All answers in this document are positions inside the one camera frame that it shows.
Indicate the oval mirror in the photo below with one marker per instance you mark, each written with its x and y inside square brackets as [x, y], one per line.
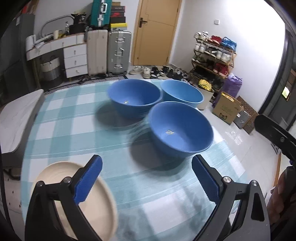
[57, 23]

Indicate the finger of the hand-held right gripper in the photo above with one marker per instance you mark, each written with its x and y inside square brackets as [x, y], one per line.
[272, 132]

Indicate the wooden door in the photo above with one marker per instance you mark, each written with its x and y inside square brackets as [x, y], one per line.
[157, 34]

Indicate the yellow black shoe box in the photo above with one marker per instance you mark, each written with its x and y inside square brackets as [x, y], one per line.
[118, 27]

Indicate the silver suitcase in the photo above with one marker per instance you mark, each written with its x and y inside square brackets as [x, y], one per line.
[119, 53]

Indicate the brown shoe box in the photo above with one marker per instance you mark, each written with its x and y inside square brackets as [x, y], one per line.
[116, 4]

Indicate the black paper bag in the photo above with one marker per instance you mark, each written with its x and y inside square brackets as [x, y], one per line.
[78, 23]

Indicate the grey flat box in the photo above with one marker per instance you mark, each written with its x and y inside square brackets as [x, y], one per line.
[241, 119]

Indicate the black red logo shoe box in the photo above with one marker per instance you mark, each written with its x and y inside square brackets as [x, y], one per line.
[118, 14]

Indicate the beige round plate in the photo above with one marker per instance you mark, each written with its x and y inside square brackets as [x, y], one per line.
[101, 208]

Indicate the purple plastic bag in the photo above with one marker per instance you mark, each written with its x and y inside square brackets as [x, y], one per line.
[231, 88]

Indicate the assorted sneakers row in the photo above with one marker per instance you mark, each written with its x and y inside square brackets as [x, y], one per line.
[157, 71]

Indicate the grey refrigerator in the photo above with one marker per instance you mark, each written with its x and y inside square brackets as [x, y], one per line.
[25, 25]

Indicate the wooden shoe rack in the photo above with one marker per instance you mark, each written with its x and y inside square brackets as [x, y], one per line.
[232, 62]

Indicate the beige suitcase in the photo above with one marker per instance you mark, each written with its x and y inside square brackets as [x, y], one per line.
[97, 53]

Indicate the dark blue bowl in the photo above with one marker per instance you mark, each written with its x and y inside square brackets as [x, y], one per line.
[180, 129]
[134, 95]

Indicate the yellow plastic bag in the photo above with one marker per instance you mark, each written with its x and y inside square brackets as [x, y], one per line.
[205, 84]

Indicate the light blue bowl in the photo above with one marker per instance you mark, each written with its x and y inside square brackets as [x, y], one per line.
[182, 93]

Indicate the shelved shoes collection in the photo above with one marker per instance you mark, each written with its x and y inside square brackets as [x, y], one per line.
[217, 39]

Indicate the white vanity desk with drawers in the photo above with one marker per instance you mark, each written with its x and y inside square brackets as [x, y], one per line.
[74, 55]

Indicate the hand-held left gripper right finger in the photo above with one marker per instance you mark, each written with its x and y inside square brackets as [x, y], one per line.
[205, 180]

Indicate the white wall switch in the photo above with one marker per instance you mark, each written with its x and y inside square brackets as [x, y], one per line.
[216, 21]

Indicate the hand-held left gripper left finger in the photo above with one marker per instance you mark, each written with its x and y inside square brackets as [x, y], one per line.
[87, 180]

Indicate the white paper towel roll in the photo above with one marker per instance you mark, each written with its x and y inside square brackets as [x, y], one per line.
[30, 42]

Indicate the teal checked tablecloth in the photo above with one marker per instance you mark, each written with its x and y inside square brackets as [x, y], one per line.
[76, 129]

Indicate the person's right hand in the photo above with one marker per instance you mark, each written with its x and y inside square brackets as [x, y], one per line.
[277, 199]

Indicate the white trash bin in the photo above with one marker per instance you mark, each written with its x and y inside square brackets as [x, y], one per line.
[205, 99]

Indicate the woven laundry basket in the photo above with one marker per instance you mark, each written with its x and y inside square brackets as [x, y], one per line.
[50, 71]

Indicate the white candle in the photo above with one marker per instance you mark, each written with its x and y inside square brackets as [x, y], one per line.
[56, 34]

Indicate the teal suitcase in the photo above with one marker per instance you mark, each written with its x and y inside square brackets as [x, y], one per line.
[99, 14]

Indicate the cardboard box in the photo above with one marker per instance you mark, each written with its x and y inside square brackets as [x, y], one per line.
[225, 111]

